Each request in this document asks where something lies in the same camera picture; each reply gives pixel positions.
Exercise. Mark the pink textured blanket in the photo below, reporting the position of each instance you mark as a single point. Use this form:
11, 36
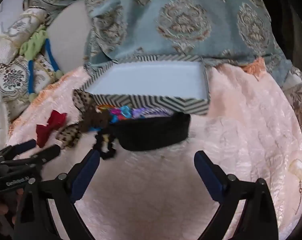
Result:
241, 130

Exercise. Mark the black scrunchie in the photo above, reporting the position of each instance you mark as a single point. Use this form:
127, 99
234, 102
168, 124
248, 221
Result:
108, 156

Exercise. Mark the teal brocade cloth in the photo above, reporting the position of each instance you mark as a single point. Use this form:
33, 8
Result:
153, 17

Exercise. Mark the cream floral cushion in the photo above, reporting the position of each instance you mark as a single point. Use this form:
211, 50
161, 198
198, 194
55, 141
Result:
13, 77

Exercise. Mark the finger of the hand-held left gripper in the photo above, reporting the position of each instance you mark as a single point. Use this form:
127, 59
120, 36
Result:
49, 152
27, 144

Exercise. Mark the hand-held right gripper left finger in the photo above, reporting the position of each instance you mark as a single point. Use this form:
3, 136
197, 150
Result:
88, 172

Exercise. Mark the brown hair scrunchie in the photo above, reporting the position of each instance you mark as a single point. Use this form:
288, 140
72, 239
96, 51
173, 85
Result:
93, 122

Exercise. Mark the black fabric headband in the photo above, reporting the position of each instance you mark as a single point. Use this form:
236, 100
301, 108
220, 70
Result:
153, 135

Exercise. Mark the red bow hair clip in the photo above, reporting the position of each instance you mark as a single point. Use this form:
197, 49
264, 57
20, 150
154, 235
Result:
53, 122

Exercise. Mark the leopard print bow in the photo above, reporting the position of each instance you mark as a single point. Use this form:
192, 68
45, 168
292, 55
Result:
68, 135

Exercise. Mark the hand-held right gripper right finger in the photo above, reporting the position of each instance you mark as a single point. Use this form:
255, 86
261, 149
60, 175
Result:
208, 177

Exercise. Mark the chevron striped gift box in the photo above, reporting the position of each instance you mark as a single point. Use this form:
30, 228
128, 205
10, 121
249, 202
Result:
146, 80

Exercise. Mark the cream floral cloth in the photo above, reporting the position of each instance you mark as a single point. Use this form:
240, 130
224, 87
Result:
301, 105

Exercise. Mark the plain grey pillow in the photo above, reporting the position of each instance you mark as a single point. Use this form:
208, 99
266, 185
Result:
68, 35

